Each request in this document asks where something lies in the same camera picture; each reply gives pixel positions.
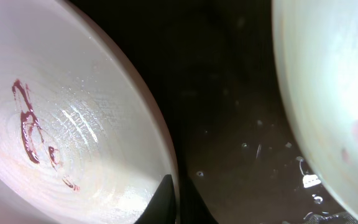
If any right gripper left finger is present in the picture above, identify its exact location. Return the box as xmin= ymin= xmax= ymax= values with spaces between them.
xmin=135 ymin=174 xmax=177 ymax=224

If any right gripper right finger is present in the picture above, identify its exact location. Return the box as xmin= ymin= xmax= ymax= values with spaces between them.
xmin=180 ymin=179 xmax=218 ymax=224

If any white plate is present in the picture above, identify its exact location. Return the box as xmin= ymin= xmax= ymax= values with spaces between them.
xmin=0 ymin=1 xmax=180 ymax=223
xmin=272 ymin=0 xmax=358 ymax=220

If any large brown serving tray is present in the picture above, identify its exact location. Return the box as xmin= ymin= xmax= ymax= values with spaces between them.
xmin=74 ymin=0 xmax=355 ymax=223

